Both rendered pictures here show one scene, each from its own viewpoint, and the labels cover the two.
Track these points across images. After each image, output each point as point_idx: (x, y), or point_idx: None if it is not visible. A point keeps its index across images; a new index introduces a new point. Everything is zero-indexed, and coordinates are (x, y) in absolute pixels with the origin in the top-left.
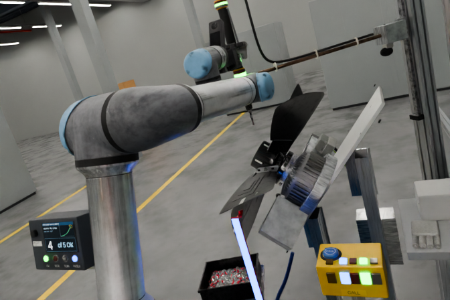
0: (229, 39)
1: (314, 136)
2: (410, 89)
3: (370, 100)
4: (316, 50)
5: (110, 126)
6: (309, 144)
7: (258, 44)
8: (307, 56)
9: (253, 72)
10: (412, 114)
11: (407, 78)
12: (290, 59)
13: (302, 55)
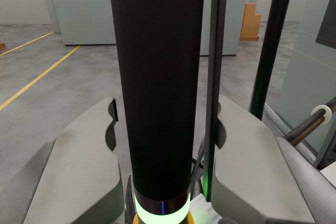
0: (165, 98)
1: (192, 161)
2: (332, 137)
3: (328, 176)
4: (330, 109)
5: None
6: (196, 191)
7: (263, 106)
8: (314, 123)
9: (203, 197)
10: (321, 163)
11: (334, 124)
12: (294, 137)
13: (310, 124)
